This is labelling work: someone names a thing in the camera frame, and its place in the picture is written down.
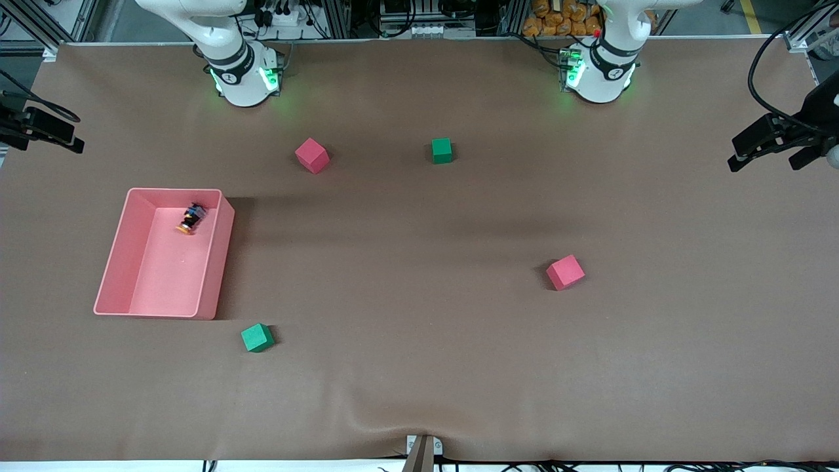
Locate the orange capped push button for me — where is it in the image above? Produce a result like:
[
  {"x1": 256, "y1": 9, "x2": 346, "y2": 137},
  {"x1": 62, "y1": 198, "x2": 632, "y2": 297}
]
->
[{"x1": 177, "y1": 203, "x2": 208, "y2": 235}]

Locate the pink plastic bin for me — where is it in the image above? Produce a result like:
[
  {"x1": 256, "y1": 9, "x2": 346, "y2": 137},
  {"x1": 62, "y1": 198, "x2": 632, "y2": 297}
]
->
[{"x1": 93, "y1": 187, "x2": 235, "y2": 321}]

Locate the pile of orange objects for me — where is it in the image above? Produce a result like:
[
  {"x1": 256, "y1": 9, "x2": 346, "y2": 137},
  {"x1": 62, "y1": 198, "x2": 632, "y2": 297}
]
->
[{"x1": 522, "y1": 0, "x2": 604, "y2": 37}]

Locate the pink foam cube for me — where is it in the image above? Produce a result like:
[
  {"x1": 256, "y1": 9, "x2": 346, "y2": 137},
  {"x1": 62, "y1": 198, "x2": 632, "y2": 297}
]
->
[
  {"x1": 294, "y1": 138, "x2": 330, "y2": 175},
  {"x1": 545, "y1": 254, "x2": 586, "y2": 291}
]

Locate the white power strip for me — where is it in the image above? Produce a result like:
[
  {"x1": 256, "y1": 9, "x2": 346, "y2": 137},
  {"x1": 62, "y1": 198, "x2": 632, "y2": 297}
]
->
[{"x1": 262, "y1": 5, "x2": 317, "y2": 27}]

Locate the black electronics unit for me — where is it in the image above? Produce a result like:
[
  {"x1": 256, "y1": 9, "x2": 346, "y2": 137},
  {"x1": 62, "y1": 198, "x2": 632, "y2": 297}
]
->
[{"x1": 380, "y1": 0, "x2": 476, "y2": 37}]

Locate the brown table mat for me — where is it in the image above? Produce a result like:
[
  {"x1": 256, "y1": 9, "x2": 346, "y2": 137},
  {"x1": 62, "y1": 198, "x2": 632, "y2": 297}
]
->
[{"x1": 0, "y1": 38, "x2": 839, "y2": 463}]

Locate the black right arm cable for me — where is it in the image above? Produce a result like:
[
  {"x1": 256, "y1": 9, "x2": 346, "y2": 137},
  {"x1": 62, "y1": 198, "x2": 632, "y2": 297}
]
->
[{"x1": 0, "y1": 69, "x2": 81, "y2": 124}]

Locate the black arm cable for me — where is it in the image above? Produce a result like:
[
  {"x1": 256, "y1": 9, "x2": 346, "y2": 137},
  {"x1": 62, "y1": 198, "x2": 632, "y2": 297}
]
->
[
  {"x1": 0, "y1": 69, "x2": 81, "y2": 124},
  {"x1": 747, "y1": 7, "x2": 839, "y2": 125}
]

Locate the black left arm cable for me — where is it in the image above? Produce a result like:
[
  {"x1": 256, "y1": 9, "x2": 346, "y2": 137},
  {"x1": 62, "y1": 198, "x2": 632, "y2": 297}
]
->
[{"x1": 747, "y1": 7, "x2": 839, "y2": 125}]

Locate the aluminium frame profile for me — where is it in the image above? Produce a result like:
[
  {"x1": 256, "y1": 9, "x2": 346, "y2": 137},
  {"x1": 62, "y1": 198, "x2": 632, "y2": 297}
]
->
[
  {"x1": 783, "y1": 0, "x2": 839, "y2": 53},
  {"x1": 0, "y1": 0, "x2": 99, "y2": 61}
]

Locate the aluminium camera mount pole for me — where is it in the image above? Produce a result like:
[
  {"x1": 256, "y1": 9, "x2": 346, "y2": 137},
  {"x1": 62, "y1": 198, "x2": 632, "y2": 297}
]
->
[{"x1": 401, "y1": 434, "x2": 444, "y2": 472}]

